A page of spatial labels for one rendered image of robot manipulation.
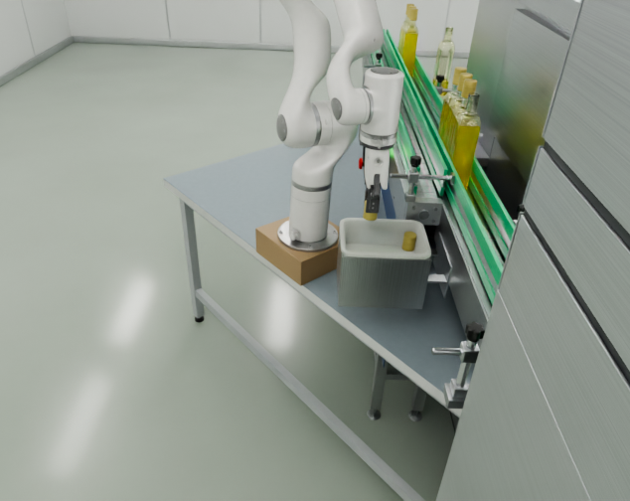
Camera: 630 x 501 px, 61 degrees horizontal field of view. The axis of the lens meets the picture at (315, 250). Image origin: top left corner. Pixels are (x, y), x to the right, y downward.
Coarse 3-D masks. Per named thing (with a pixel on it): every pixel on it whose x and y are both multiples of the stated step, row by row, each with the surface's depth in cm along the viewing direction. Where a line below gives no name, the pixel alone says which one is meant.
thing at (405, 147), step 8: (400, 120) 170; (400, 128) 169; (400, 136) 170; (408, 136) 159; (400, 144) 168; (408, 144) 154; (400, 152) 167; (408, 152) 153; (408, 160) 155; (408, 168) 154
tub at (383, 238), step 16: (352, 224) 143; (368, 224) 142; (384, 224) 142; (400, 224) 142; (416, 224) 142; (352, 240) 145; (368, 240) 145; (384, 240) 145; (400, 240) 145; (416, 240) 142; (368, 256) 129; (384, 256) 129; (400, 256) 129; (416, 256) 129
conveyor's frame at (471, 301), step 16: (368, 64) 264; (400, 160) 165; (400, 192) 154; (400, 208) 153; (448, 208) 141; (448, 224) 136; (448, 240) 136; (448, 256) 135; (464, 256) 123; (464, 272) 121; (464, 288) 120; (480, 288) 112; (464, 304) 120; (480, 304) 109; (464, 320) 119; (480, 320) 108
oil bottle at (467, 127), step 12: (456, 120) 144; (468, 120) 139; (480, 120) 140; (456, 132) 143; (468, 132) 141; (456, 144) 143; (468, 144) 143; (456, 156) 145; (468, 156) 145; (456, 168) 147; (468, 168) 147; (468, 180) 149
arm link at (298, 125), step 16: (288, 0) 131; (304, 0) 130; (304, 16) 133; (320, 16) 134; (304, 32) 134; (320, 32) 135; (304, 48) 136; (320, 48) 136; (304, 64) 137; (320, 64) 137; (304, 80) 137; (320, 80) 140; (288, 96) 141; (304, 96) 138; (288, 112) 139; (304, 112) 138; (288, 128) 139; (304, 128) 139; (320, 128) 141; (288, 144) 143; (304, 144) 143
